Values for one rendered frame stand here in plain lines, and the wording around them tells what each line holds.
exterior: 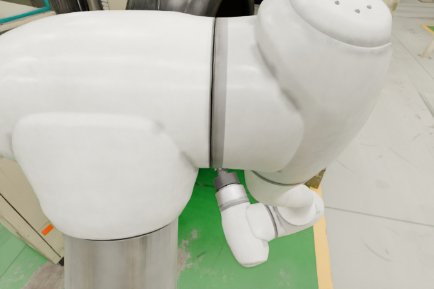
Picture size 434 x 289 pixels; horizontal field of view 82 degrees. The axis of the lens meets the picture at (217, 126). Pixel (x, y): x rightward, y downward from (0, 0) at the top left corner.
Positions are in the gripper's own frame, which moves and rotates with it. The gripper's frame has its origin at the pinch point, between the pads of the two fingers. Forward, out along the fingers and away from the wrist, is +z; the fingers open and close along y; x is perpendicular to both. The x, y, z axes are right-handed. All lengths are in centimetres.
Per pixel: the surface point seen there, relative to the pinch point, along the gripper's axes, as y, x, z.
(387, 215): 126, 81, -50
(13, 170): 4, -82, 18
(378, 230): 119, 68, -56
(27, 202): 18, -90, 9
